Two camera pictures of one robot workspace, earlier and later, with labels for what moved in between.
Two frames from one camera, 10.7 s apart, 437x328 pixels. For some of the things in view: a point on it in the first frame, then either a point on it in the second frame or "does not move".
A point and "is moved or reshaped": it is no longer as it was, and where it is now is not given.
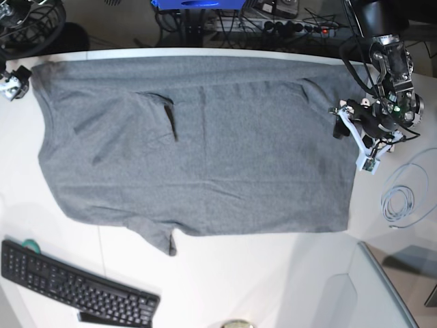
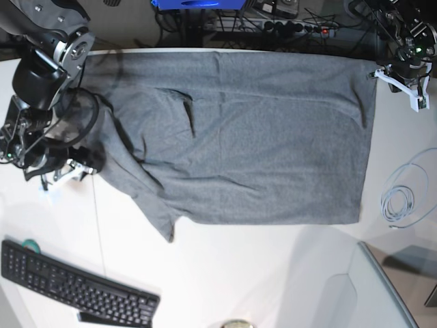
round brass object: (239, 323) does not move
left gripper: (10, 87) → (54, 170)
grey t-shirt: (200, 145) is moved or reshaped
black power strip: (300, 27) does not move
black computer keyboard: (87, 296) does not move
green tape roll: (32, 244) does not move
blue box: (199, 5) does not move
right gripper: (374, 135) → (412, 79)
